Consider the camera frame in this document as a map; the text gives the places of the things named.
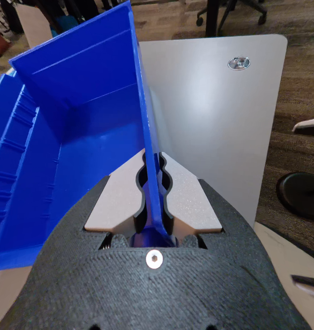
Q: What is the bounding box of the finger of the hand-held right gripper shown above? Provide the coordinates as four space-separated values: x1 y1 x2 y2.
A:
291 274 314 300

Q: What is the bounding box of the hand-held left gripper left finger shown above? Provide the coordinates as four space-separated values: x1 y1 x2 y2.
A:
84 150 148 234

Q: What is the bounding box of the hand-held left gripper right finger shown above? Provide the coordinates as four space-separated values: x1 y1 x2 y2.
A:
159 152 223 236

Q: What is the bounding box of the blue plastic bin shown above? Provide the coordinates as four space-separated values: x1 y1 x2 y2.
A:
0 0 178 272

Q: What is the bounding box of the grey desk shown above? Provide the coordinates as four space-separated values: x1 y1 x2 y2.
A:
0 34 288 330

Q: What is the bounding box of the round metal desk screw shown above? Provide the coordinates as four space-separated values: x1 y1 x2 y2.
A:
227 56 251 71

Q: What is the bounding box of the black round base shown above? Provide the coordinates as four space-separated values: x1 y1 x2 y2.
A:
277 173 314 220

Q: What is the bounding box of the white black flat object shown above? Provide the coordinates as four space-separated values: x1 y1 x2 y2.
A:
292 117 314 135

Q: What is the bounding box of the blue storage tub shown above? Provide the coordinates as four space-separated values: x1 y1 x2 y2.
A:
51 15 80 37

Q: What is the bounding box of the leaning white board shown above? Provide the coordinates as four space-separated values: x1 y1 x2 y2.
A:
15 4 53 48

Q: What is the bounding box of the black office chair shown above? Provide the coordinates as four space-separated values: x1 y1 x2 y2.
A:
196 0 267 27

